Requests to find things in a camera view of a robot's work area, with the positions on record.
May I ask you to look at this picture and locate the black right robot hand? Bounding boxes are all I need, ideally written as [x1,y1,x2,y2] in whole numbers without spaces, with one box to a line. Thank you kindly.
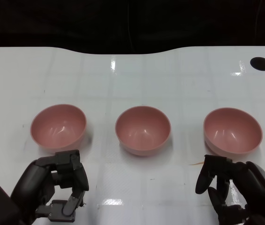
[195,154,265,225]

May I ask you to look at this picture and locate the black round table grommet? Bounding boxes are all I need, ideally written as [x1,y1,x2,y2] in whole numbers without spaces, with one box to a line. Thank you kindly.
[250,57,265,71]

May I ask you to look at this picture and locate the black backdrop cloth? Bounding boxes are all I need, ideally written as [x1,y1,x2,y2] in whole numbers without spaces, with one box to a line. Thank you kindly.
[0,0,265,55]

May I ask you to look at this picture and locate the pink plastic bowl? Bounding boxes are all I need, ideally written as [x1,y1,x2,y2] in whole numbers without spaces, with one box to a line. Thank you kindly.
[115,105,172,157]
[30,104,87,151]
[203,107,263,156]

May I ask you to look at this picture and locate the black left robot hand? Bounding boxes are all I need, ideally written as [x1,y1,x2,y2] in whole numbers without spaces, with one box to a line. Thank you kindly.
[10,150,90,222]

